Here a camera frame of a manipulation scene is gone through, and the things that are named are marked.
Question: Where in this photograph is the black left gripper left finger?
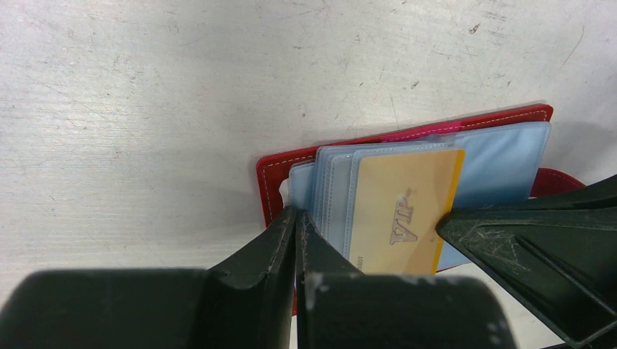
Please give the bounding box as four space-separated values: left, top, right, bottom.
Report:
1 208 297 348

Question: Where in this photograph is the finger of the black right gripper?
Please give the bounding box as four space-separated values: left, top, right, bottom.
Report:
437 177 616 348

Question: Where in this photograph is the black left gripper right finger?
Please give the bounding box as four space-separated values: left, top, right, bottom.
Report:
295 211 515 348

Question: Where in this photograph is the red leather card holder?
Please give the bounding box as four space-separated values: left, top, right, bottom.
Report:
256 105 582 272

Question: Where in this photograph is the gold VIP card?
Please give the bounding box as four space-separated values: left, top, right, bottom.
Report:
349 149 465 274

